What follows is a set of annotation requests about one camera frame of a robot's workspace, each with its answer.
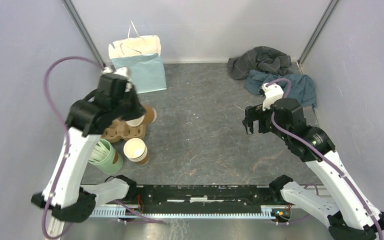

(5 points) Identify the brown paper coffee cup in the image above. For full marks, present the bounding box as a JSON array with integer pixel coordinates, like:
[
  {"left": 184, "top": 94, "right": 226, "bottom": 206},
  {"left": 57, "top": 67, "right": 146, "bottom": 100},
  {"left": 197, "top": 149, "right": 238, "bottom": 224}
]
[{"left": 125, "top": 105, "right": 157, "bottom": 127}]

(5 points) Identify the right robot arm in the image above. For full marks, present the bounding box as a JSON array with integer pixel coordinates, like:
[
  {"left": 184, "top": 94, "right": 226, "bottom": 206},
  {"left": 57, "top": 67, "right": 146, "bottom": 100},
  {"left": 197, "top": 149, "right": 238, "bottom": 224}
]
[{"left": 242, "top": 98, "right": 384, "bottom": 240}]

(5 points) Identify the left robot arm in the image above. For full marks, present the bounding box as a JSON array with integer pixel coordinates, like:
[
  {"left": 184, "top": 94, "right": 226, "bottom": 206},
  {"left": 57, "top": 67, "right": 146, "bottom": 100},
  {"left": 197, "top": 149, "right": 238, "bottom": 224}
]
[{"left": 31, "top": 73, "right": 145, "bottom": 223}]

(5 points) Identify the blue crumpled cloth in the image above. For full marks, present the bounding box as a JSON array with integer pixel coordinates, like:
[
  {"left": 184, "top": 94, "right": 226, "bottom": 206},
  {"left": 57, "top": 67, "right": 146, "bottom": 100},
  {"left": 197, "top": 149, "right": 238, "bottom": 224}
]
[{"left": 244, "top": 70, "right": 317, "bottom": 107}]

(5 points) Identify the grey crumpled cloth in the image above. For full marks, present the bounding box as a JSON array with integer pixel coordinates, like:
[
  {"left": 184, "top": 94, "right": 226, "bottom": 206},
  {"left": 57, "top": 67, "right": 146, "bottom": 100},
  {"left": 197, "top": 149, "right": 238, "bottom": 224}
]
[{"left": 227, "top": 46, "right": 293, "bottom": 80}]

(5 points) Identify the stack of paper cups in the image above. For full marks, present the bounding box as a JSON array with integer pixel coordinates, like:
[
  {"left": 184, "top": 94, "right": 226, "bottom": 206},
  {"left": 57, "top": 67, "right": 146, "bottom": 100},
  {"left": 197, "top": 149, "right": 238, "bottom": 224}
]
[{"left": 123, "top": 138, "right": 149, "bottom": 165}]

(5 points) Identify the light blue paper bag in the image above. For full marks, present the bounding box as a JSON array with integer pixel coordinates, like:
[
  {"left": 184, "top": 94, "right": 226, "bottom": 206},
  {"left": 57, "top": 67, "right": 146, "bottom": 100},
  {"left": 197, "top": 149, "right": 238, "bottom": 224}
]
[{"left": 108, "top": 22, "right": 167, "bottom": 94}]

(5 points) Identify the brown cardboard cup carrier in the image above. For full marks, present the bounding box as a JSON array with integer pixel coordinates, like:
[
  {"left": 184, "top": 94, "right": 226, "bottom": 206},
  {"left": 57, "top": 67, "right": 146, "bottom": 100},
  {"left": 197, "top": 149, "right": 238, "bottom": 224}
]
[{"left": 101, "top": 119, "right": 147, "bottom": 143}]

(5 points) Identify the green straw holder cup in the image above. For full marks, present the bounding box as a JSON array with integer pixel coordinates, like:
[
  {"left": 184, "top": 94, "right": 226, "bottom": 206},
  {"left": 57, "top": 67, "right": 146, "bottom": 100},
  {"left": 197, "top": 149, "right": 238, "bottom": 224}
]
[{"left": 88, "top": 138, "right": 124, "bottom": 175}]

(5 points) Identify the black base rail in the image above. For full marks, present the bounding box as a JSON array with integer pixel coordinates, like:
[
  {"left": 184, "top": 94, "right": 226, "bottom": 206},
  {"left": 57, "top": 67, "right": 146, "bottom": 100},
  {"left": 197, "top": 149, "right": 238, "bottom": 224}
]
[{"left": 92, "top": 184, "right": 293, "bottom": 220}]

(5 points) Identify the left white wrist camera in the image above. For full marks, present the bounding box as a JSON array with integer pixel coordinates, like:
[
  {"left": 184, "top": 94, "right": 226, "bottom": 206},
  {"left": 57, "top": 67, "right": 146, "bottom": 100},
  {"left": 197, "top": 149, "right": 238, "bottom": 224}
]
[{"left": 101, "top": 66, "right": 131, "bottom": 80}]

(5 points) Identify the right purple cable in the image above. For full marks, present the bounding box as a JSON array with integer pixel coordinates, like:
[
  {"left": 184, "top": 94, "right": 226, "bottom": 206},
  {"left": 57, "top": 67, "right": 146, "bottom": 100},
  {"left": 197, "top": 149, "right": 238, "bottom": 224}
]
[{"left": 265, "top": 78, "right": 384, "bottom": 240}]

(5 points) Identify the purple cable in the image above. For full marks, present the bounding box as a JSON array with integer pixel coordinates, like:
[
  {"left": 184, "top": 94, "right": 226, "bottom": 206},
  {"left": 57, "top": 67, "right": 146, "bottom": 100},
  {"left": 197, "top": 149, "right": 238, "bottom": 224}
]
[
  {"left": 41, "top": 56, "right": 104, "bottom": 240},
  {"left": 265, "top": 78, "right": 384, "bottom": 240}
]

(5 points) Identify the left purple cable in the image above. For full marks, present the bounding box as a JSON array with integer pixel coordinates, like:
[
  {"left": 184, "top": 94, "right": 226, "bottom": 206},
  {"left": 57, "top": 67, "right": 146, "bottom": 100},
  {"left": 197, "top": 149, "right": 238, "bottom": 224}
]
[{"left": 41, "top": 56, "right": 104, "bottom": 240}]

